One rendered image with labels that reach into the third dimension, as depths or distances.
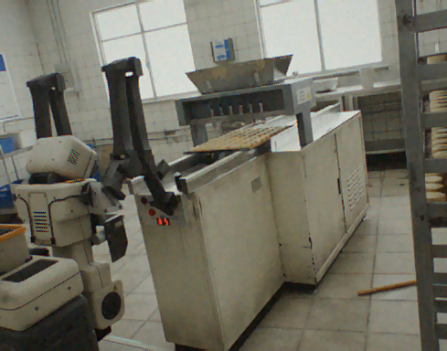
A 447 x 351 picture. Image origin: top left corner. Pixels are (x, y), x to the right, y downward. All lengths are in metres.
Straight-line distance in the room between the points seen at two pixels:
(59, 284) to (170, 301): 0.82
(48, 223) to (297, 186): 1.28
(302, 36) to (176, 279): 4.16
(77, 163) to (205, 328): 0.94
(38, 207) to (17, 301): 0.45
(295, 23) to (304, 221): 3.65
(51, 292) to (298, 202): 1.42
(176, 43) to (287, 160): 4.09
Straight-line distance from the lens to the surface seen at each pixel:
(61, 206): 1.65
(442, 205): 1.00
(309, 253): 2.55
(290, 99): 2.34
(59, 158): 1.70
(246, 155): 2.27
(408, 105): 0.93
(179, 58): 6.27
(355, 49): 5.69
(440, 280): 1.54
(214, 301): 2.05
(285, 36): 5.81
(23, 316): 1.43
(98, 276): 1.80
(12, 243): 1.57
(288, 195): 2.46
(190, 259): 2.01
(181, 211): 1.90
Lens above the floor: 1.30
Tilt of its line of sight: 13 degrees down
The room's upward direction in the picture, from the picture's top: 10 degrees counter-clockwise
